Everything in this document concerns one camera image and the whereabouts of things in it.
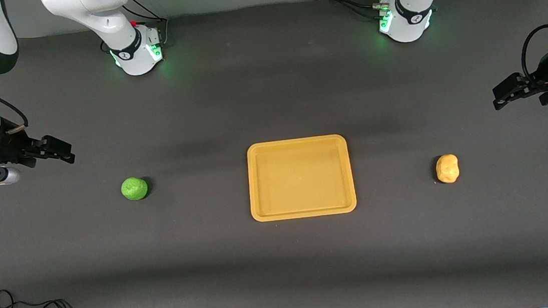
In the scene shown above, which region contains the green apple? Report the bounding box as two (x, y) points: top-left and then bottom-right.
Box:
(120, 176), (150, 202)

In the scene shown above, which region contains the yellow potato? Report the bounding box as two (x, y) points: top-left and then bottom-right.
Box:
(434, 153), (461, 185)

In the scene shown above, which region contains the yellow plastic tray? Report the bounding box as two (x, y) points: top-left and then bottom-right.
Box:
(244, 133), (359, 223)

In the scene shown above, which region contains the black right base cable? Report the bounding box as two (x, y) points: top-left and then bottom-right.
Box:
(122, 0), (171, 49)

